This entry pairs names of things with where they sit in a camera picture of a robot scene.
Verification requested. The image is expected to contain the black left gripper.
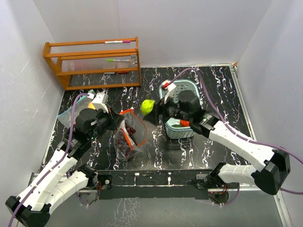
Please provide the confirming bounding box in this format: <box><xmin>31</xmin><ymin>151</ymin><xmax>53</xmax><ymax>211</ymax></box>
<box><xmin>88</xmin><ymin>105</ymin><xmax>125</xmax><ymax>140</ymax></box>

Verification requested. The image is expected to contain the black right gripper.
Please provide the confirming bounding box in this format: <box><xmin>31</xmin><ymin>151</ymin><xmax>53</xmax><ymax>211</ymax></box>
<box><xmin>143</xmin><ymin>93</ymin><xmax>191</xmax><ymax>126</ymax></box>

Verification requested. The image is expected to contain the blue zip top bag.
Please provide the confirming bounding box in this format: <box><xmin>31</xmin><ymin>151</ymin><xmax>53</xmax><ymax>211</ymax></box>
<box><xmin>57</xmin><ymin>89</ymin><xmax>96</xmax><ymax>128</ymax></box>

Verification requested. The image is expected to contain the orange pumpkin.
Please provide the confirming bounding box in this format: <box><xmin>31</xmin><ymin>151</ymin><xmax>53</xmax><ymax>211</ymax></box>
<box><xmin>179</xmin><ymin>120</ymin><xmax>190</xmax><ymax>127</ymax></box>

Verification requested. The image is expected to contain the orange zip plastic bag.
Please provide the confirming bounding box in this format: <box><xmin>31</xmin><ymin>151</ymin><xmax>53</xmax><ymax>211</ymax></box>
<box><xmin>114</xmin><ymin>109</ymin><xmax>148</xmax><ymax>161</ymax></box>

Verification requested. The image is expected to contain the purple grapes bunch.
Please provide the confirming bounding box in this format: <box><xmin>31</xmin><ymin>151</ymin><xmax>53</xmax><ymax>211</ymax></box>
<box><xmin>114</xmin><ymin>120</ymin><xmax>137</xmax><ymax>161</ymax></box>

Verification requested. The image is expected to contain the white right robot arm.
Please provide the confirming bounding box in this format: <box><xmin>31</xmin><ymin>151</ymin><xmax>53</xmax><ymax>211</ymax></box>
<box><xmin>141</xmin><ymin>90</ymin><xmax>291</xmax><ymax>195</ymax></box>

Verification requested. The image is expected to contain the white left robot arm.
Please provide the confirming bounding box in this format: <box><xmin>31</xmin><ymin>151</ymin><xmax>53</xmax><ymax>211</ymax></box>
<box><xmin>5</xmin><ymin>108</ymin><xmax>124</xmax><ymax>227</ymax></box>

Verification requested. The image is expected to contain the white plastic basket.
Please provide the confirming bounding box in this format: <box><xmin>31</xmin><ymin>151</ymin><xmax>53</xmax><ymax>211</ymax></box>
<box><xmin>161</xmin><ymin>79</ymin><xmax>199</xmax><ymax>139</ymax></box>

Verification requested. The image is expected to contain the green white marker pen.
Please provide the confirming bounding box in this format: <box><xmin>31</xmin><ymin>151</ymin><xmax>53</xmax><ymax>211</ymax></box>
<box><xmin>107</xmin><ymin>59</ymin><xmax>131</xmax><ymax>62</ymax></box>

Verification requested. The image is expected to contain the wooden shelf rack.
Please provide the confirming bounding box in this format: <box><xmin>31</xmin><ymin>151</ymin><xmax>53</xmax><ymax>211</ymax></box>
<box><xmin>42</xmin><ymin>37</ymin><xmax>142</xmax><ymax>91</ymax></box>

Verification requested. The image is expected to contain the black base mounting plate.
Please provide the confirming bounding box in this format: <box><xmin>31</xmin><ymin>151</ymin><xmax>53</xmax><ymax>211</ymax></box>
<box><xmin>94</xmin><ymin>169</ymin><xmax>240</xmax><ymax>201</ymax></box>

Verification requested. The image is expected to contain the pink white marker pen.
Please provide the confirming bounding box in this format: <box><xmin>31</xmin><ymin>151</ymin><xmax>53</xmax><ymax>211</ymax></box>
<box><xmin>104</xmin><ymin>40</ymin><xmax>131</xmax><ymax>44</ymax></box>

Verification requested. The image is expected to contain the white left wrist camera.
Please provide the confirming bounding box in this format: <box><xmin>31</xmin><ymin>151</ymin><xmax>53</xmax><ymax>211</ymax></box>
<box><xmin>88</xmin><ymin>92</ymin><xmax>108</xmax><ymax>113</ymax></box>

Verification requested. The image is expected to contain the aluminium frame rail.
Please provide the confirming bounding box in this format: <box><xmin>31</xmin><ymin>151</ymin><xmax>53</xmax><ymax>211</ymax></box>
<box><xmin>231</xmin><ymin>65</ymin><xmax>292</xmax><ymax>227</ymax></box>

